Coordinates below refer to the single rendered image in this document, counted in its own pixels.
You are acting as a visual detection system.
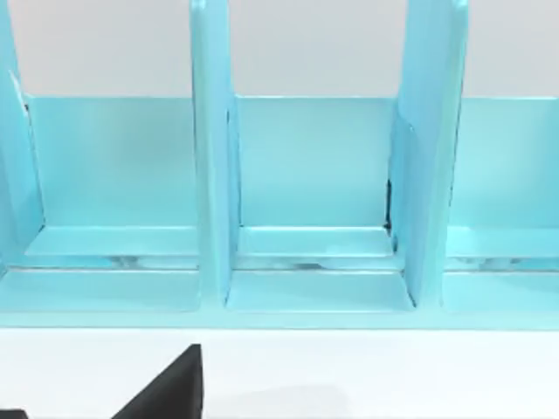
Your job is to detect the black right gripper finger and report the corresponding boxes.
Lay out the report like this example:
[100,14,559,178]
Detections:
[110,343,204,419]

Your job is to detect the light blue rack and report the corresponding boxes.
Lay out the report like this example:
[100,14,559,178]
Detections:
[0,0,559,331]

